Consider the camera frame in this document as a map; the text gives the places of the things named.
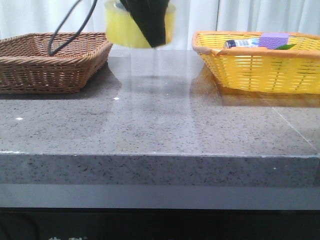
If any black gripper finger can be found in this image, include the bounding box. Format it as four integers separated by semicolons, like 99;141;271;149
120;0;169;48

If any yellow tape roll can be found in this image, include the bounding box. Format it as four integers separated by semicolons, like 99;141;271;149
104;0;176;49

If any small blue-label bottle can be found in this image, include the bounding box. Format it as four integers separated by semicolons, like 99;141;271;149
223;38;260;49

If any purple foam block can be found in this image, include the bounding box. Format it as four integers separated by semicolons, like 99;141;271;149
258;32;290;50

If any white curtain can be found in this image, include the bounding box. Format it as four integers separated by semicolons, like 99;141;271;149
0;0;320;50

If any brown wicker basket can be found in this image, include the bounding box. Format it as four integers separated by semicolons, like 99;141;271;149
0;32;113;94

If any orange toy carrot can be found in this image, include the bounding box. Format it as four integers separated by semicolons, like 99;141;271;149
247;43;297;51

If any yellow woven plastic basket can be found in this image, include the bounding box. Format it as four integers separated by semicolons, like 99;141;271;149
192;31;320;94

